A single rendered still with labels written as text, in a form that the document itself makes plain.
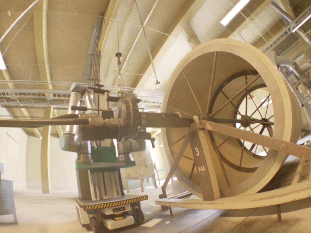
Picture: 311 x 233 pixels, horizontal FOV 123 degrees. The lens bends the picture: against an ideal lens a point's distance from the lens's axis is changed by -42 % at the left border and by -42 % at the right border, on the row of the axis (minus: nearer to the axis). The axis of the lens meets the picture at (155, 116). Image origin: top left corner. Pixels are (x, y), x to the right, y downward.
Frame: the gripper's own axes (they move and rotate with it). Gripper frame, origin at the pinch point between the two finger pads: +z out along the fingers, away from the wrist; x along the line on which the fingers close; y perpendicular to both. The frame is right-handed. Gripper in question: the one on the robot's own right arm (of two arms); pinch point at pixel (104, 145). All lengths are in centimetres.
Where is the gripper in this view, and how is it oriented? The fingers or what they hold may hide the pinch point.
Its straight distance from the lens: 104.1
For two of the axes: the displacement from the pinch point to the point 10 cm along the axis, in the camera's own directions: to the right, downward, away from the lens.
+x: -6.6, -0.6, -7.5
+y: -5.3, 7.4, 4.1
